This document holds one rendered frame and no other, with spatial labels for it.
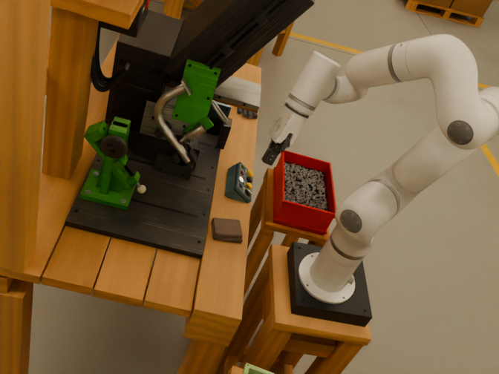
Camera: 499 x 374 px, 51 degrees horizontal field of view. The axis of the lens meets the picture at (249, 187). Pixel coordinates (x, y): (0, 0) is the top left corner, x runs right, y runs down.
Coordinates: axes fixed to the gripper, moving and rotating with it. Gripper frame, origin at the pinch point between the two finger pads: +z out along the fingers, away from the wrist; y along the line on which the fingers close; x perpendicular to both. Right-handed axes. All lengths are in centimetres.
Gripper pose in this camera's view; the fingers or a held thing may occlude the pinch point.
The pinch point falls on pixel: (269, 156)
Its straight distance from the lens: 149.5
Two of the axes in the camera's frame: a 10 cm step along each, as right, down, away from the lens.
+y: 1.9, 4.3, -8.8
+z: -4.8, 8.3, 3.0
